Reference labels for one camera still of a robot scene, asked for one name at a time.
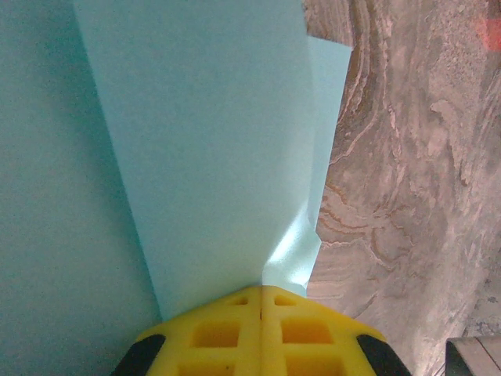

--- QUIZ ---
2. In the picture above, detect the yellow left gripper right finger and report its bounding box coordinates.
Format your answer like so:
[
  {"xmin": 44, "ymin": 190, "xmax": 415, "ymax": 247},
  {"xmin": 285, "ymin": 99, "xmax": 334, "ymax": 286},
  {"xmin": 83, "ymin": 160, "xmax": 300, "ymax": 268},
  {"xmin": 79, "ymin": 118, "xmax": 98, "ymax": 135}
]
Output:
[{"xmin": 261, "ymin": 285, "xmax": 412, "ymax": 376}]

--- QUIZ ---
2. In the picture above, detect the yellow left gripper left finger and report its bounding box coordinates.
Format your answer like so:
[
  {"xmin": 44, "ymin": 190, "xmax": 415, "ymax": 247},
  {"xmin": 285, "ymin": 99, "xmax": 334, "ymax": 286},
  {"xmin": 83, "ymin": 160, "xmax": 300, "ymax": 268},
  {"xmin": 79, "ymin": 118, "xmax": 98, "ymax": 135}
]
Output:
[{"xmin": 112, "ymin": 285, "xmax": 263, "ymax": 376}]

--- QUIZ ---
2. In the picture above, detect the light blue paper sheet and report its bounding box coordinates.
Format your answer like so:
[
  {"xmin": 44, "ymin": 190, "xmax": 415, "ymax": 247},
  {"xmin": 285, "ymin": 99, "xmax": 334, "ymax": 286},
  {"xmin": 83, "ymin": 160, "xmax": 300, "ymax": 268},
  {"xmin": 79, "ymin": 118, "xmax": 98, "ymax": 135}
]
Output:
[{"xmin": 0, "ymin": 0, "xmax": 353, "ymax": 326}]

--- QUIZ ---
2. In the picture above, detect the red rectangular block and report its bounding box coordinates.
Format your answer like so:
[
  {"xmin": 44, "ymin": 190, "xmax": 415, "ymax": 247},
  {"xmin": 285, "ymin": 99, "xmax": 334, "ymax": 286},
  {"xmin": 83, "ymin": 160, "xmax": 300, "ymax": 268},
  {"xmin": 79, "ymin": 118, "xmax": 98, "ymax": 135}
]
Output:
[{"xmin": 475, "ymin": 15, "xmax": 501, "ymax": 52}]

